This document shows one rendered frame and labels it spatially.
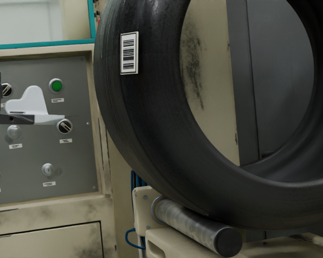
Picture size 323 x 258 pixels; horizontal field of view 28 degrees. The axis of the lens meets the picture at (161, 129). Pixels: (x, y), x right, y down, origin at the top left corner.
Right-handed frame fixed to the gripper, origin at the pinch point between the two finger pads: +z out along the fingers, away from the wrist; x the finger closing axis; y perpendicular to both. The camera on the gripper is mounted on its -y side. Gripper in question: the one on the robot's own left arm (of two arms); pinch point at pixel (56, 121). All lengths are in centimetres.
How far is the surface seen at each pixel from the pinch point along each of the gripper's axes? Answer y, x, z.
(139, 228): -21.1, 22.6, 19.8
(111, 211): -22, 51, 20
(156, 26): 14.2, -11.3, 12.8
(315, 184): -8.7, -11.9, 39.0
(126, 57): 9.7, -9.3, 8.9
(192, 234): -18.2, -0.7, 22.8
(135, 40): 12.1, -11.4, 9.7
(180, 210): -15.6, 8.5, 23.7
